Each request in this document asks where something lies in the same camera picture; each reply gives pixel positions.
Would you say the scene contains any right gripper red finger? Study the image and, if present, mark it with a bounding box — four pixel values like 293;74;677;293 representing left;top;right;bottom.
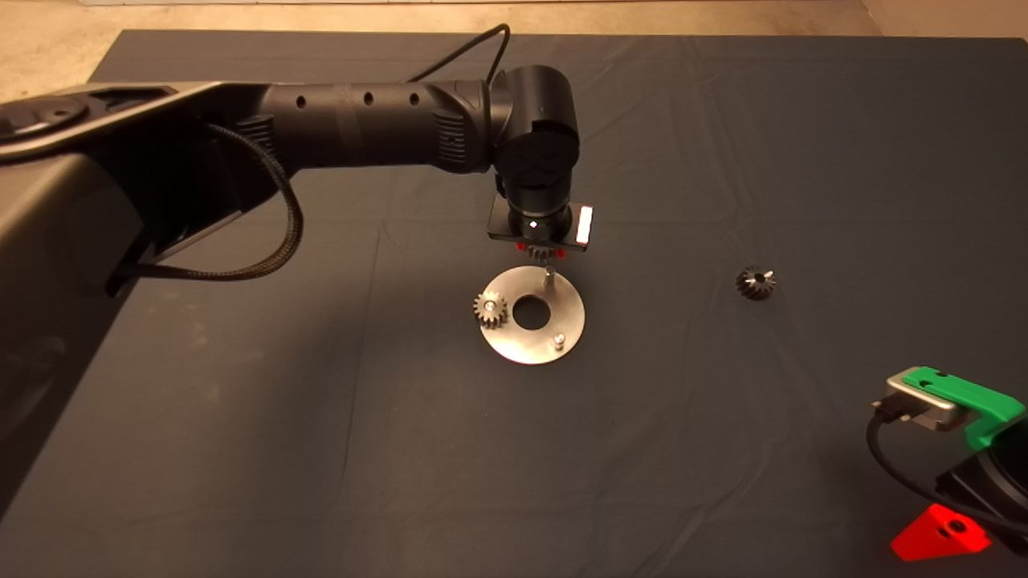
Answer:
890;503;993;563

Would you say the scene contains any dark bevel gear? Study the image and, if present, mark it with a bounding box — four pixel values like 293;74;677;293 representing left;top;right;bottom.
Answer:
735;266;777;303

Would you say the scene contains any round metal carrier plate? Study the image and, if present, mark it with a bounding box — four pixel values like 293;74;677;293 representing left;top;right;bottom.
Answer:
479;265;586;366

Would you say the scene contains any right black camera cable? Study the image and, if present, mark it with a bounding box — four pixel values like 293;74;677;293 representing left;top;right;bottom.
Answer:
866;397;1028;537

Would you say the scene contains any dark grey table cloth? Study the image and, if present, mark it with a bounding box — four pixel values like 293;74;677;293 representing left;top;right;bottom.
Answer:
0;30;1028;578

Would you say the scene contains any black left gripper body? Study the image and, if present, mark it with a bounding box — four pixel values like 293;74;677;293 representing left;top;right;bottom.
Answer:
487;196;596;253

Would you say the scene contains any left thin black camera cable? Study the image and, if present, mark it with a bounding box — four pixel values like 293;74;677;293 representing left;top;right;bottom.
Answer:
406;23;512;86

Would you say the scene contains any right green camera mount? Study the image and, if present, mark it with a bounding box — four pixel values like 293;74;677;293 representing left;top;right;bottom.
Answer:
901;366;1028;452

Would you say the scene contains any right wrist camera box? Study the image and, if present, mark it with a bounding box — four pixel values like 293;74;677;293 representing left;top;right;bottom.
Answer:
871;377;969;433

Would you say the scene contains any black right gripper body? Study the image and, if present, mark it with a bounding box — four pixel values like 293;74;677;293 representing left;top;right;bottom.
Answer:
936;443;1028;558

